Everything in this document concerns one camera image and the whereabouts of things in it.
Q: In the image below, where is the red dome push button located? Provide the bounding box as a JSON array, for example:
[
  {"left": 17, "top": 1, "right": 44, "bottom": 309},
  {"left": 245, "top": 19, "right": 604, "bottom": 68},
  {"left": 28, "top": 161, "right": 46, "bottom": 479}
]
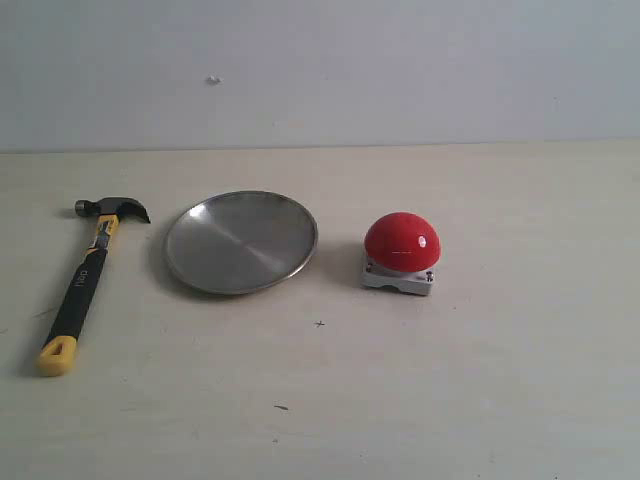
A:
[{"left": 361, "top": 212, "right": 442, "bottom": 297}]

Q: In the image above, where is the yellow black claw hammer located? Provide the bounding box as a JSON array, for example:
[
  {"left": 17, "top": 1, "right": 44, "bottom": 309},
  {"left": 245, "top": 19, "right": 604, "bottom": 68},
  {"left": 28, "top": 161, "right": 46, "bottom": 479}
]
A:
[{"left": 36, "top": 197, "right": 150, "bottom": 377}]

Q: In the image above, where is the round stainless steel plate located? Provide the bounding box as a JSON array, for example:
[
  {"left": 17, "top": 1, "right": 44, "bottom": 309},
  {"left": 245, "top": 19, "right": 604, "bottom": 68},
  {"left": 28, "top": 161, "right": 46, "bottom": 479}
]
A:
[{"left": 163, "top": 190, "right": 319, "bottom": 296}]

